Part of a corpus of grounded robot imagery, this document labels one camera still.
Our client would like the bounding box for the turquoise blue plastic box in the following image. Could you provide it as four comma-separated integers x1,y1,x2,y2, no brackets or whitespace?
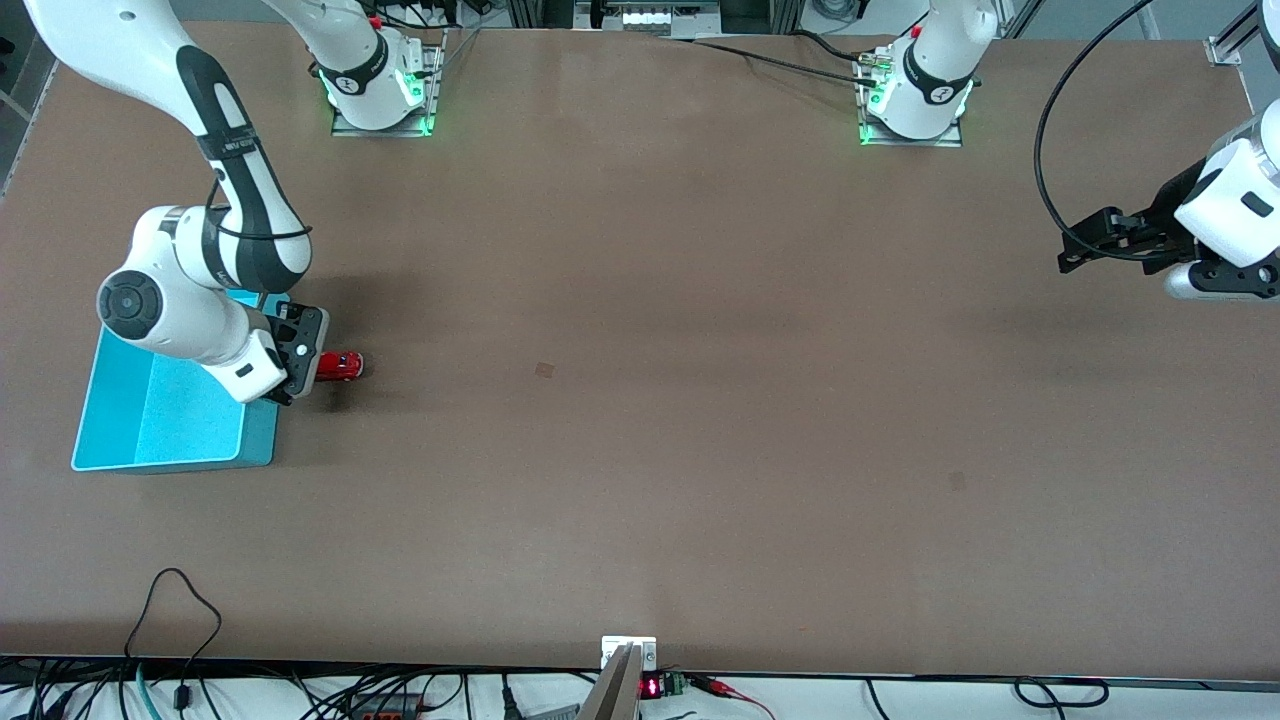
70,290,292,473

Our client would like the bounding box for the black hub with red ports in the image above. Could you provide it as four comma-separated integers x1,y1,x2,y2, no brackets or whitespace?
345,693,433,720

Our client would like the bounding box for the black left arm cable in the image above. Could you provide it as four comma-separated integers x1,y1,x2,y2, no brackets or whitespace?
1035,0,1196,263

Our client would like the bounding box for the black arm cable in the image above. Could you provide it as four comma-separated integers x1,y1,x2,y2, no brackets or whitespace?
203,165,314,243
1035,0,1196,263

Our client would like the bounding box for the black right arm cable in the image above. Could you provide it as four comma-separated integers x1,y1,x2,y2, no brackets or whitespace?
203,165,314,243

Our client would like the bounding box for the aluminium frame profile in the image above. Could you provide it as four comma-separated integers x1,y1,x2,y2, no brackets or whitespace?
1203,0,1263,69

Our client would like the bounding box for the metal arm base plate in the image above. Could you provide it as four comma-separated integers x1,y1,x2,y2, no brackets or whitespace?
330,28,447,139
856,45,964,149

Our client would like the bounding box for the thin looped black cable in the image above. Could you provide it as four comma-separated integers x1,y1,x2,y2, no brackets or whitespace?
124,568,223,713

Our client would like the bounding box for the short black table cable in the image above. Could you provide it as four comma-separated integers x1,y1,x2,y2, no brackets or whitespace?
795,28,871,66

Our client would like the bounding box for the long black table cable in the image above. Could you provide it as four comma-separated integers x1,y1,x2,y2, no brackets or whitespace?
655,35,881,89

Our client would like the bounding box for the small white mounting bracket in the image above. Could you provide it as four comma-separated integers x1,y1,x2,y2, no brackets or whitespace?
601,636,658,671

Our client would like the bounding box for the grey metal camera bar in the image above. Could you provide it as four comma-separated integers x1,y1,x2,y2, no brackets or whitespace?
577,645,642,720

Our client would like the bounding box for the coiled black cable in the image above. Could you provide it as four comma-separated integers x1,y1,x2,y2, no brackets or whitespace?
1013,677,1111,710

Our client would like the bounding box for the lit device in metal frame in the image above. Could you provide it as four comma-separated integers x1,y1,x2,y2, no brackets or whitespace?
573,0,723,39

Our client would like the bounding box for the red clip wire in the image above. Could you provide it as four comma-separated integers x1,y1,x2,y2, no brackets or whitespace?
686,675,777,720

